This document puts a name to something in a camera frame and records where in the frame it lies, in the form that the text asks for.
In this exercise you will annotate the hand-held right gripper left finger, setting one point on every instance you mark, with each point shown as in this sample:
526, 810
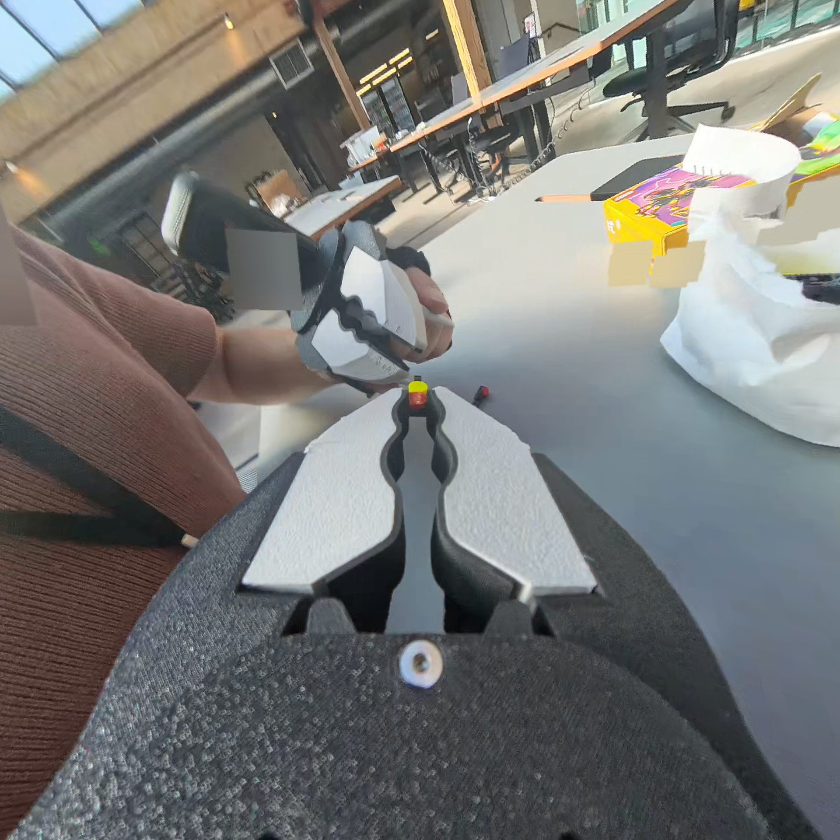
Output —
328, 512

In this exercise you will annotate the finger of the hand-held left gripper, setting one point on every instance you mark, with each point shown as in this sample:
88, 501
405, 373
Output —
348, 354
387, 295

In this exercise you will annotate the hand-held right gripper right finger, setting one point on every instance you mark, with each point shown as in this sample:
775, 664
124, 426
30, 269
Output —
512, 512

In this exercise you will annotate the black lego bar coloured studs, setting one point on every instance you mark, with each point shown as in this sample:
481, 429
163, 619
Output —
417, 388

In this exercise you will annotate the person's left forearm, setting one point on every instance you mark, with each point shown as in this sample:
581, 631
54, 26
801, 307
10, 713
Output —
262, 367

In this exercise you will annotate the yellow lego box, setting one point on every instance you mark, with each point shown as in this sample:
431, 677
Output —
656, 210

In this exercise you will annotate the heap of dark lego pieces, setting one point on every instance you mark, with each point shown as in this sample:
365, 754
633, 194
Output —
820, 289

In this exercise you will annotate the person's left hand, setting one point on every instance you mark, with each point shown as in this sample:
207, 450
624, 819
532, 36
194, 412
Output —
436, 308

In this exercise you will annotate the grey desk orange edge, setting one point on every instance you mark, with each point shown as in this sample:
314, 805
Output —
348, 200
426, 128
558, 56

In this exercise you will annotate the small cardboard box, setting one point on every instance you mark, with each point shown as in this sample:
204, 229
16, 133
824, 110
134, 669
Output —
275, 190

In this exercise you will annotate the wooden pillar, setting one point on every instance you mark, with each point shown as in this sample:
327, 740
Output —
341, 72
469, 46

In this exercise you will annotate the crumpled white paper bag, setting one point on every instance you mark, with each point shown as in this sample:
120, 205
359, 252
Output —
741, 354

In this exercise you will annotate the black desk inlay pad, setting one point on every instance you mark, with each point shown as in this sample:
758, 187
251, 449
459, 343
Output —
643, 177

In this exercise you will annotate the dark ceiling duct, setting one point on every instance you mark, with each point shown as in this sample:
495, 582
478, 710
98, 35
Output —
164, 138

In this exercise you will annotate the wall air vent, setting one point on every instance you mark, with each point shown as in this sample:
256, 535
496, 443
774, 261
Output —
291, 64

